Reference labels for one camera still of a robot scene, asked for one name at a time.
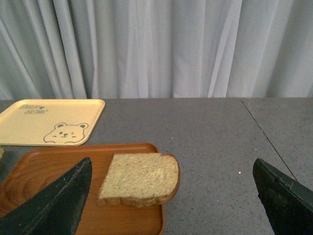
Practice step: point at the yellow bear tray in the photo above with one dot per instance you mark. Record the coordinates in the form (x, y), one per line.
(49, 122)

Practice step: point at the brown wooden tray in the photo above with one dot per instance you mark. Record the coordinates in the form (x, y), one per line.
(38, 168)

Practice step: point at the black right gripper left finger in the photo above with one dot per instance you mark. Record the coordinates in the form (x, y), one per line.
(55, 210)

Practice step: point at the brown bread slice top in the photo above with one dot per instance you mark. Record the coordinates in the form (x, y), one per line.
(140, 180)

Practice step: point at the grey curtain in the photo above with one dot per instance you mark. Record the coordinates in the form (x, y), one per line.
(155, 48)

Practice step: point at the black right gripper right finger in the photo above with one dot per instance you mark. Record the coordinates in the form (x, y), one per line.
(288, 204)

